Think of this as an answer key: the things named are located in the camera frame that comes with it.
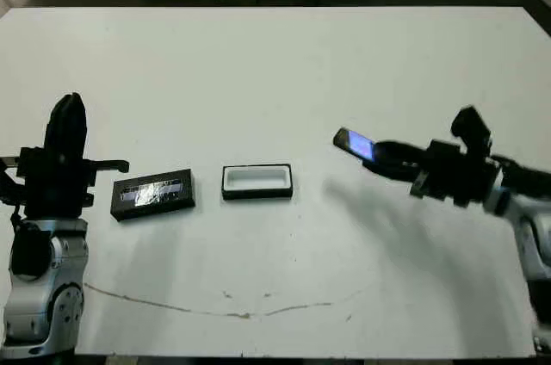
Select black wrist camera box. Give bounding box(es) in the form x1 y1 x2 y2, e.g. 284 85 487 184
0 169 27 207
450 105 495 159

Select black box lid with print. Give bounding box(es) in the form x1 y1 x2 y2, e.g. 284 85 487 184
110 168 198 222

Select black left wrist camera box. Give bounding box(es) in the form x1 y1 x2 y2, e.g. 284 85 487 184
0 169 27 207

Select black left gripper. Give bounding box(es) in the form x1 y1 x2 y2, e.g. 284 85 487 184
0 91 130 220

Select slim black camera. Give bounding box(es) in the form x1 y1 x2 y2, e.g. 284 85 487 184
332 127 376 164

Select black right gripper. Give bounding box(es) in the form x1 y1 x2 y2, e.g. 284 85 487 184
363 138 504 207

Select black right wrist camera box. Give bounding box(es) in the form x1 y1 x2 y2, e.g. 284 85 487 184
450 105 495 159

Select black box base white insert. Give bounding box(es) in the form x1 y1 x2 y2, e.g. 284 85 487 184
221 163 294 201

